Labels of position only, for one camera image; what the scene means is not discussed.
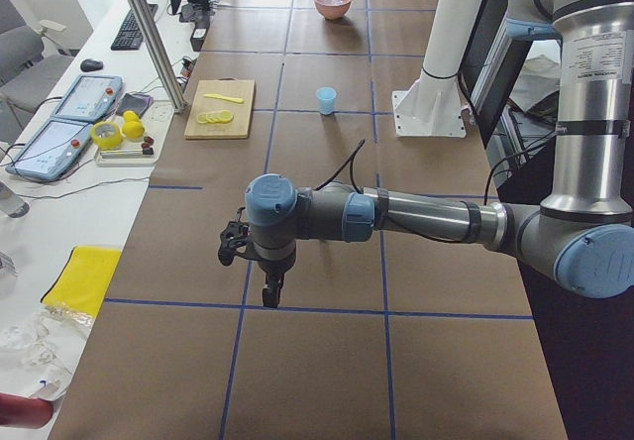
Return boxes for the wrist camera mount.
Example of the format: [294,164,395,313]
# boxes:
[217,206,257,267]

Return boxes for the grey office chair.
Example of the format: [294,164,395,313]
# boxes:
[1,0,73,129]

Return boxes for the bamboo cutting board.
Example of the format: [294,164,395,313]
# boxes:
[184,79,255,140]

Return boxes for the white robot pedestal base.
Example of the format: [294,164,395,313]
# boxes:
[392,0,482,138]

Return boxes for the yellow cloth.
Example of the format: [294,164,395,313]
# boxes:
[41,246,122,318]

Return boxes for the purple wallet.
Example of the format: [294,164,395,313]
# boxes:
[115,93,154,117]

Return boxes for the yellow tape roll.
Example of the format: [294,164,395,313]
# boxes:
[90,121,123,151]

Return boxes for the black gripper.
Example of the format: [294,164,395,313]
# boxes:
[258,257,292,308]

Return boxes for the black computer mouse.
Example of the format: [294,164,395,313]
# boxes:
[80,58,104,72]

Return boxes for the aluminium frame post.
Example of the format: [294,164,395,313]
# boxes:
[128,0,187,114]

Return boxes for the light blue plastic cup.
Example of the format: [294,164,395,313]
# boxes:
[316,87,337,115]

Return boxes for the lemon slice top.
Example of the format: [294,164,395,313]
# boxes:
[219,110,234,123]

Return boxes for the yellow plastic knife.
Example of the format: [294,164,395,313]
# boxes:
[203,93,245,104]

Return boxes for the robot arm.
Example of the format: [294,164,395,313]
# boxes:
[231,0,633,307]

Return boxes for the white tray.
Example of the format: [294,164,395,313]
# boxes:
[94,141,159,167]

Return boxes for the teach pendant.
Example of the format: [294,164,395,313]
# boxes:
[6,117,92,181]
[53,74,123,123]

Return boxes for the yellow lemon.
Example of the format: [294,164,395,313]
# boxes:
[121,110,146,141]

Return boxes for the teach pendant far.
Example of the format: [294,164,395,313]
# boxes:
[53,74,123,123]

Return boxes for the black keyboard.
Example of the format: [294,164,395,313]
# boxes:
[110,10,144,52]

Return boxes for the clear plastic bag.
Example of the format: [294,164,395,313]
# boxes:
[1,305,95,401]

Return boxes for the pink bowl of ice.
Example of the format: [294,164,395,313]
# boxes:
[313,0,353,20]

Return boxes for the teach pendant near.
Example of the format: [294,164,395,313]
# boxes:
[6,117,92,181]

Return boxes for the red bottle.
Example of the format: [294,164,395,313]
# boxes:
[0,393,53,429]

